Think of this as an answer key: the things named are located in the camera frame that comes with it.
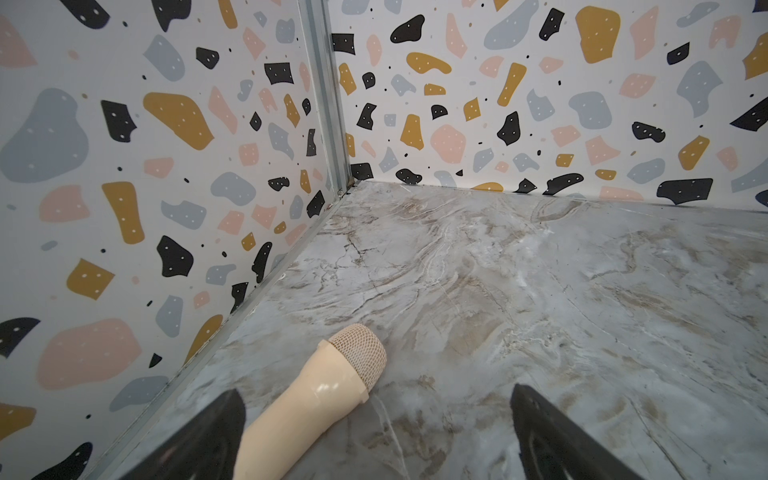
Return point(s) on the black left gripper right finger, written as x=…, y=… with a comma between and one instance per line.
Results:
x=552, y=446

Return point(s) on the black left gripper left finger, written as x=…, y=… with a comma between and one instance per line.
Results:
x=206, y=447

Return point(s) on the beige toy microphone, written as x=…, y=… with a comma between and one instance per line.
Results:
x=337, y=378

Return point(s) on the aluminium corner post left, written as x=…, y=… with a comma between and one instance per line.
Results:
x=317, y=33

